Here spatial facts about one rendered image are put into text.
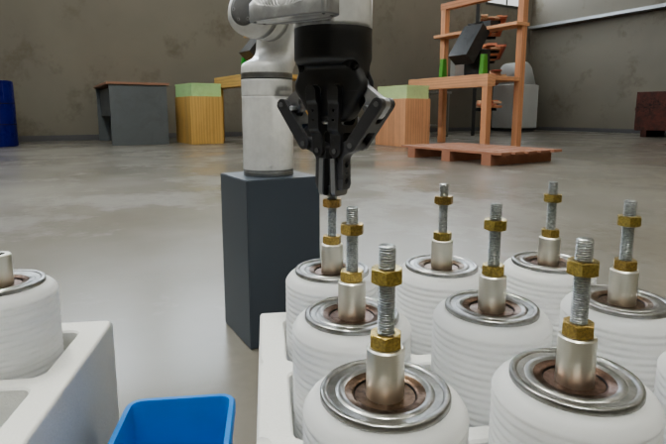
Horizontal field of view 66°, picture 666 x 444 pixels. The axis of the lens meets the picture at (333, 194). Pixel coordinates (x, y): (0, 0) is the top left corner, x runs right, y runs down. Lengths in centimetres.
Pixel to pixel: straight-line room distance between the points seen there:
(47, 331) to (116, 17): 840
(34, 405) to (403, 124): 599
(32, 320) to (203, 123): 656
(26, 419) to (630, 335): 47
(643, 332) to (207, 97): 679
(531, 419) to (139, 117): 689
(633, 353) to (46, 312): 51
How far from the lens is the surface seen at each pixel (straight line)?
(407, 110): 633
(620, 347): 48
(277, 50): 96
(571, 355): 35
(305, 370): 41
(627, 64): 1226
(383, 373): 30
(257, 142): 91
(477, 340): 42
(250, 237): 89
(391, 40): 1089
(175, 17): 907
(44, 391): 53
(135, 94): 710
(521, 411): 34
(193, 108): 702
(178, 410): 60
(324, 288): 50
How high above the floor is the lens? 41
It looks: 9 degrees down
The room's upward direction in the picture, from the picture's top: straight up
